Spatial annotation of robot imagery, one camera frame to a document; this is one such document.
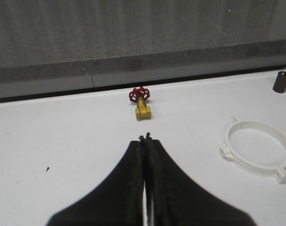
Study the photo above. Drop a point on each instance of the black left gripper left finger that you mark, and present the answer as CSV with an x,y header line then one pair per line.
x,y
117,200

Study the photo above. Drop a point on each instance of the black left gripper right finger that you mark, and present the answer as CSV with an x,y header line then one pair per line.
x,y
174,199

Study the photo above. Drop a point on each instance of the white half pipe clamp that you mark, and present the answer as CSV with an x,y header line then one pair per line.
x,y
240,123
277,171

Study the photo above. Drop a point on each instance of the brass valve red handwheel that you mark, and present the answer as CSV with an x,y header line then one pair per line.
x,y
139,96

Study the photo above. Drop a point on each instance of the dark brown cylindrical capacitor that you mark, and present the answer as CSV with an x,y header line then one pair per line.
x,y
280,82

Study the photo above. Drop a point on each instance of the grey stone counter ledge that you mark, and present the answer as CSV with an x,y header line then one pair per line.
x,y
49,46

